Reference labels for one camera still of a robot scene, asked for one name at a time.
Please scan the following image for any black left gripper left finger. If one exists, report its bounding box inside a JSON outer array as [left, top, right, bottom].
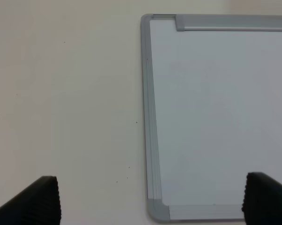
[[0, 176, 61, 225]]

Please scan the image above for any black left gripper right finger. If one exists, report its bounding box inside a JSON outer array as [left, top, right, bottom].
[[242, 172, 282, 225]]

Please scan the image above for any white framed whiteboard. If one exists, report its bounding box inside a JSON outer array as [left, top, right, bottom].
[[141, 14, 282, 222]]

